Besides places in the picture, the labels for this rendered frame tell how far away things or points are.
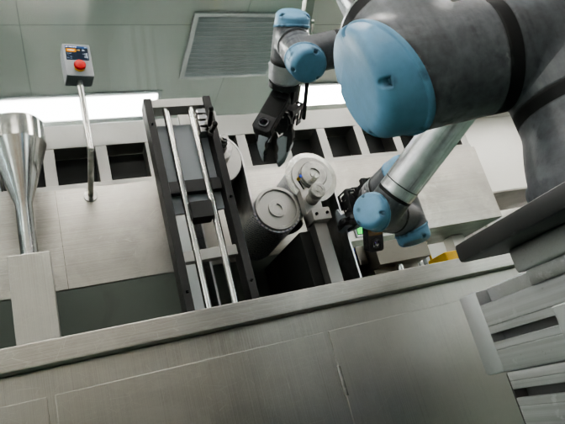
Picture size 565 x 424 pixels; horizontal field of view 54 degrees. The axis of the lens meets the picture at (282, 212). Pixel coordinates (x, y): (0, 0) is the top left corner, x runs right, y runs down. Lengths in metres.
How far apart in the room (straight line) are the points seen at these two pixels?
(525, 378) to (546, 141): 0.24
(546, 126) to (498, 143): 5.40
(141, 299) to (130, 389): 0.67
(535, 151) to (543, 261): 0.10
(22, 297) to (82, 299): 0.30
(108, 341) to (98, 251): 0.72
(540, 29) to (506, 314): 0.28
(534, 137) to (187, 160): 0.91
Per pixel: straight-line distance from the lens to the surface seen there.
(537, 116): 0.57
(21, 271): 1.39
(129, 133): 1.84
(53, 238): 1.69
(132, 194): 1.74
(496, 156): 5.86
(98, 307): 1.63
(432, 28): 0.54
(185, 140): 1.35
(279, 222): 1.43
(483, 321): 0.66
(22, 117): 1.53
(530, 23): 0.58
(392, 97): 0.52
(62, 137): 1.83
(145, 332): 0.99
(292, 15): 1.21
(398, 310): 1.18
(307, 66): 1.11
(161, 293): 1.65
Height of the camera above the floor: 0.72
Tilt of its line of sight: 18 degrees up
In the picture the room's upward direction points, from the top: 15 degrees counter-clockwise
